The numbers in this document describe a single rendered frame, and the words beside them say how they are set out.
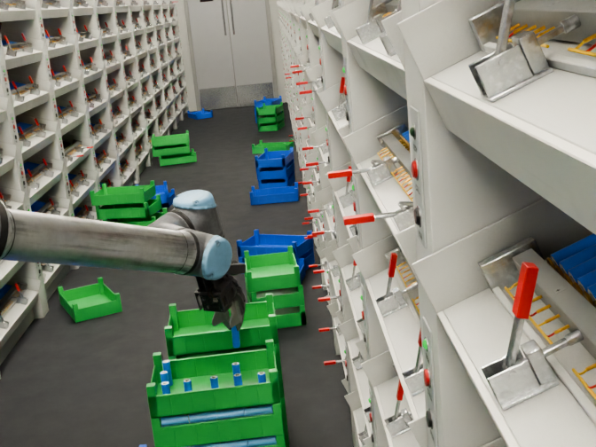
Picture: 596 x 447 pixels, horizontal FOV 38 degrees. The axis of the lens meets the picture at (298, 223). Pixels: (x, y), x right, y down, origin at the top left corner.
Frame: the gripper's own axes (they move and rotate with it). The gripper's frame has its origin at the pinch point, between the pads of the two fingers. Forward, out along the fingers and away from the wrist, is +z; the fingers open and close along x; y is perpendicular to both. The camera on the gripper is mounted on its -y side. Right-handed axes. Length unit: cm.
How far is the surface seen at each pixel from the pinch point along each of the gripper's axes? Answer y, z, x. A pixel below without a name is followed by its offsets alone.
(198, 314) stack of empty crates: -24.3, 17.4, -29.4
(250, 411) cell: 16.3, 12.4, 9.4
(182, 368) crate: 7.3, 10.0, -14.0
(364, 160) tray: 25, -57, 53
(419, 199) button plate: 80, -80, 82
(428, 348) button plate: 83, -66, 82
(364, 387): 4.9, 10.9, 33.8
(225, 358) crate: 1.6, 10.2, -4.5
